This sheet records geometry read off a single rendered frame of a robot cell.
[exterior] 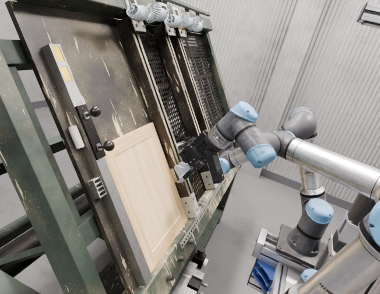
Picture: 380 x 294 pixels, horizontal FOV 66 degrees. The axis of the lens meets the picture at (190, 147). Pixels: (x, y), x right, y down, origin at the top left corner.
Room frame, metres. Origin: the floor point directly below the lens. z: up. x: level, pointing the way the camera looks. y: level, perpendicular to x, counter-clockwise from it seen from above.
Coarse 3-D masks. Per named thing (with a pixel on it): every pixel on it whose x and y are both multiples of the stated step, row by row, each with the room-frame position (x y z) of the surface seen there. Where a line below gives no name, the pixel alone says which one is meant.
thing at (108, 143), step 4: (108, 140) 0.88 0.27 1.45; (96, 144) 0.94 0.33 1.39; (100, 144) 0.95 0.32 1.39; (104, 144) 0.86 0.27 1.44; (108, 144) 0.86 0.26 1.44; (112, 144) 0.87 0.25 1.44; (100, 148) 0.94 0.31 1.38; (104, 148) 0.86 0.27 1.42; (108, 148) 0.86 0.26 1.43; (112, 148) 0.87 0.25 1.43
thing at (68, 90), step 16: (48, 48) 0.98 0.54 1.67; (48, 64) 0.98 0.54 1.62; (64, 64) 1.00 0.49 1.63; (64, 80) 0.96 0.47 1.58; (64, 96) 0.96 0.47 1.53; (80, 128) 0.94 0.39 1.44; (96, 160) 0.92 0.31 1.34; (96, 176) 0.92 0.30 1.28; (112, 192) 0.92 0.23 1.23; (112, 208) 0.89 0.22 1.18; (128, 224) 0.91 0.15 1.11; (128, 240) 0.87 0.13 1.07; (128, 256) 0.87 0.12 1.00; (144, 272) 0.86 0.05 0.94
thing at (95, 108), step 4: (92, 108) 0.88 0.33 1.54; (96, 108) 0.88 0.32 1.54; (100, 108) 0.90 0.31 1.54; (84, 112) 0.96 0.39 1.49; (92, 112) 0.88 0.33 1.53; (96, 112) 0.88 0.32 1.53; (100, 112) 0.89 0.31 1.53; (84, 116) 0.95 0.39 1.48; (88, 116) 0.96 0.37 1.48; (96, 116) 0.88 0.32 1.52
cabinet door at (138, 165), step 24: (120, 144) 1.11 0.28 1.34; (144, 144) 1.27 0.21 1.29; (120, 168) 1.05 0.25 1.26; (144, 168) 1.19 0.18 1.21; (168, 168) 1.37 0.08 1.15; (120, 192) 0.98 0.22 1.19; (144, 192) 1.11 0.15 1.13; (168, 192) 1.28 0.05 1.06; (144, 216) 1.04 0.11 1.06; (168, 216) 1.20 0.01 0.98; (144, 240) 0.97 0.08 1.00; (168, 240) 1.11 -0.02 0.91
